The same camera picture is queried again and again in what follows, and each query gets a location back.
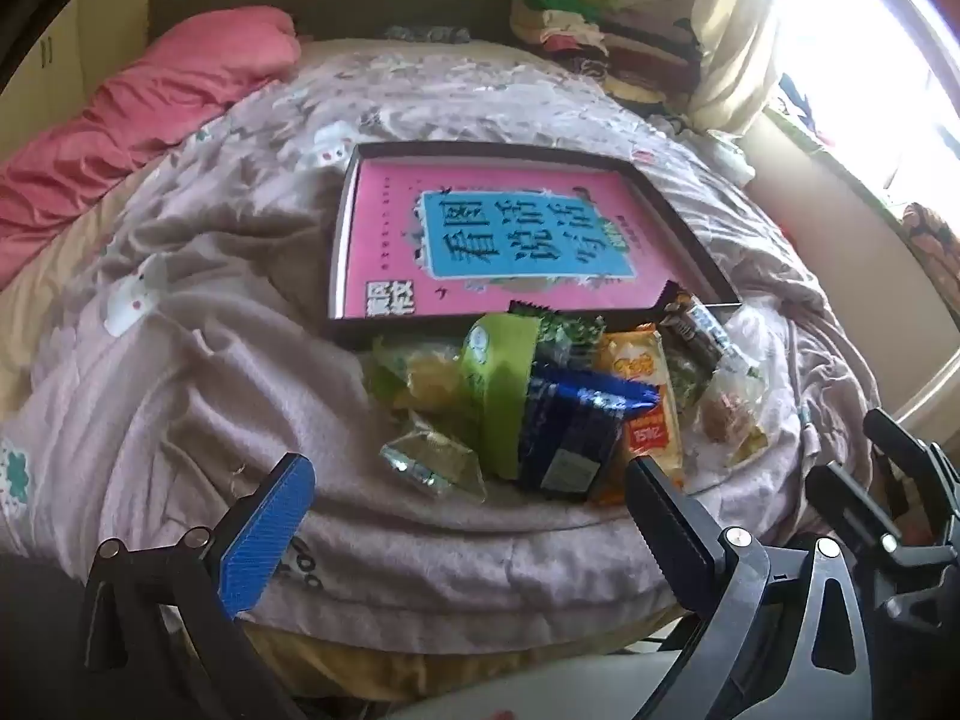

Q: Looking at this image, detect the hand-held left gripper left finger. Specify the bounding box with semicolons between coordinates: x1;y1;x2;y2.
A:
81;454;316;720

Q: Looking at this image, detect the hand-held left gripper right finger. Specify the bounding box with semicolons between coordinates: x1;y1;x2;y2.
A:
624;454;875;720

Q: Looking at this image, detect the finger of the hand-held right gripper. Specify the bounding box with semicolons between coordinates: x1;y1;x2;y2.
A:
862;406;960;541
804;463;938;593

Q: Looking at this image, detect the clear-wrapped round candy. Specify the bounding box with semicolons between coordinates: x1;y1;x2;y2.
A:
694;375;772;466

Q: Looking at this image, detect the blue cookie packet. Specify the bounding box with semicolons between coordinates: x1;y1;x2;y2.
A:
517;361;661;502

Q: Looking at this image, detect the clear green-printed pastry packet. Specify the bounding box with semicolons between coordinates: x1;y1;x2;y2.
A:
664;360;710;421

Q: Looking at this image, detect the orange rice cracker packet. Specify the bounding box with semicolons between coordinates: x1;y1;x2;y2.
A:
589;324;687;503

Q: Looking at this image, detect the brown chocolate bar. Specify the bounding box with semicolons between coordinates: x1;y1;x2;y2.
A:
656;280;755;383

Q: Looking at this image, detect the dark green snack packet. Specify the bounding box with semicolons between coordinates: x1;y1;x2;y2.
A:
508;300;607;372

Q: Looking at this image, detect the dark shallow tray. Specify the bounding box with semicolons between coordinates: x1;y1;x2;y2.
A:
324;141;743;350

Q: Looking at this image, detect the small shiny snack packet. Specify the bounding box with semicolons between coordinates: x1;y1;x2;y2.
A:
379;412;488;502

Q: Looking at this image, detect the orange patterned cloth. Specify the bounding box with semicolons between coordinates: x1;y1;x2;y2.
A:
900;202;960;331

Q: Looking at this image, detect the green yellow chips packet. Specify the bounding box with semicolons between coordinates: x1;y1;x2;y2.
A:
364;313;542;482

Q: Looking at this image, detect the floral pale pink blanket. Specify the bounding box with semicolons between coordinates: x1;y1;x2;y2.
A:
0;37;886;635

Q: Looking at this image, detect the green windowsill mat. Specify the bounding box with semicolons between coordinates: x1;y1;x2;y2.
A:
765;109;901;196

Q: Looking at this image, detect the pink book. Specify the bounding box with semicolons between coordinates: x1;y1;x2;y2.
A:
343;159;698;320

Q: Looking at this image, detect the tan bed sheet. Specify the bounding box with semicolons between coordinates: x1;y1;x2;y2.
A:
0;217;98;421

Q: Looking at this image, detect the white crumpled cloth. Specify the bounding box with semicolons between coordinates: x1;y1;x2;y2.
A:
675;116;755;181

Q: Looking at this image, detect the colourful clothes heap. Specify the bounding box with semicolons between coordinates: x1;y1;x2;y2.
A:
776;71;848;155

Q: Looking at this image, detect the pink quilt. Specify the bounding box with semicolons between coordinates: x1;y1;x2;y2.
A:
0;6;302;290

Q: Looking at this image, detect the cream curtain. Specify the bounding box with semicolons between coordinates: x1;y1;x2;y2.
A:
686;0;796;132

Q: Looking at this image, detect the pile of folded clothes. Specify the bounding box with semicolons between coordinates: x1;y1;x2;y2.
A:
510;0;706;117

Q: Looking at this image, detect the cream wardrobe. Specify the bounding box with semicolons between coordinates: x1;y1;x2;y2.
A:
0;0;151;158

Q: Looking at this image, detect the dark patterned cloth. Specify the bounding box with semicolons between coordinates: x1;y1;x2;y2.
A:
382;24;473;46

